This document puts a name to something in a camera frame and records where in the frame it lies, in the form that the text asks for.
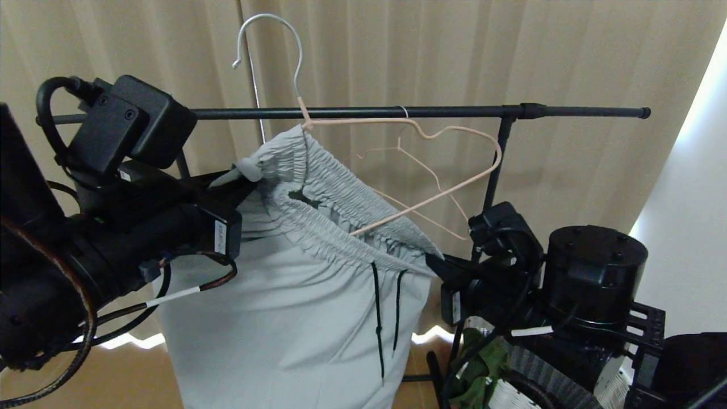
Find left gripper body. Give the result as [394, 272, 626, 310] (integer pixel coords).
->
[71, 165, 243, 307]

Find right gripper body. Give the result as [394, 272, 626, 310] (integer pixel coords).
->
[440, 257, 547, 328]

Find green garment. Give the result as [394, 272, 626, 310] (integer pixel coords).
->
[448, 328, 512, 409]

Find pink clothes hanger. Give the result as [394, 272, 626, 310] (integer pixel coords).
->
[357, 105, 470, 241]
[232, 13, 503, 237]

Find pale grey shorts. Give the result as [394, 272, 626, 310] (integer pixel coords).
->
[152, 125, 446, 409]

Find white laundry basket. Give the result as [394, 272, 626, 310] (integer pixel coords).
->
[449, 324, 637, 409]

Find black clothes rack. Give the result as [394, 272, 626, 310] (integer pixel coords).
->
[37, 103, 651, 409]

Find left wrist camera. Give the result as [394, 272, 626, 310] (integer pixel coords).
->
[68, 75, 198, 178]

